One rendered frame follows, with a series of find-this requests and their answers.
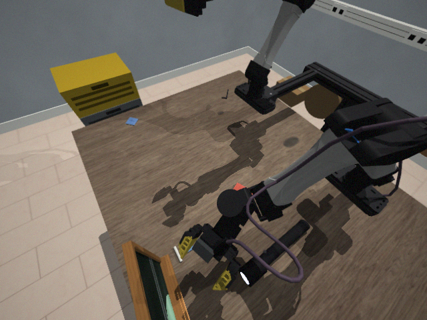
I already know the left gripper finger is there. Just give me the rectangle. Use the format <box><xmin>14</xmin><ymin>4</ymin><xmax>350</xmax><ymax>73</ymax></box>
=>
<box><xmin>212</xmin><ymin>267</ymin><xmax>232</xmax><ymax>290</ymax></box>
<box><xmin>178</xmin><ymin>236</ymin><xmax>197</xmax><ymax>259</ymax></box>

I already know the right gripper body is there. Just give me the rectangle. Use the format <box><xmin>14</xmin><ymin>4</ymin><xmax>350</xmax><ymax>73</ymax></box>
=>
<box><xmin>184</xmin><ymin>0</ymin><xmax>213</xmax><ymax>17</ymax></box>

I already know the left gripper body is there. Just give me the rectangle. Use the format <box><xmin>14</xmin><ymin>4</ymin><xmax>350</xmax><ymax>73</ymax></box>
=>
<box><xmin>179</xmin><ymin>215</ymin><xmax>242</xmax><ymax>289</ymax></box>

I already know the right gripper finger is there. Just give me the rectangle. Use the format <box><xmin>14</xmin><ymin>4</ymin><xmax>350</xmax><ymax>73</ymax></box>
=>
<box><xmin>165</xmin><ymin>0</ymin><xmax>185</xmax><ymax>12</ymax></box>

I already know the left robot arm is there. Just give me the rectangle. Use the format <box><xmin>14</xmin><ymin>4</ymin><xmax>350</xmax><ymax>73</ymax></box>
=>
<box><xmin>191</xmin><ymin>98</ymin><xmax>427</xmax><ymax>263</ymax></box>

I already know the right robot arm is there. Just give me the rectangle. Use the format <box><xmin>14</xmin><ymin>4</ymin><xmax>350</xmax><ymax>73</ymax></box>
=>
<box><xmin>236</xmin><ymin>0</ymin><xmax>315</xmax><ymax>111</ymax></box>

